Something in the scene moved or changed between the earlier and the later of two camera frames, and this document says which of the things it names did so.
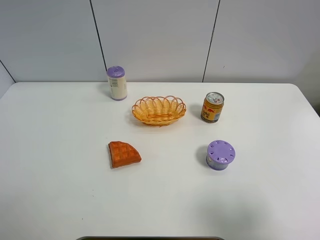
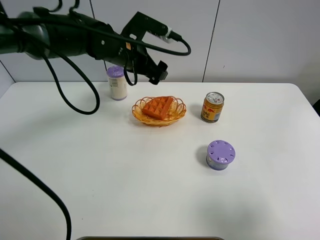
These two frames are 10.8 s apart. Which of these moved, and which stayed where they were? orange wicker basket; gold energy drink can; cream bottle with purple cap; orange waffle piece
Moved: orange waffle piece
Stayed: orange wicker basket; cream bottle with purple cap; gold energy drink can
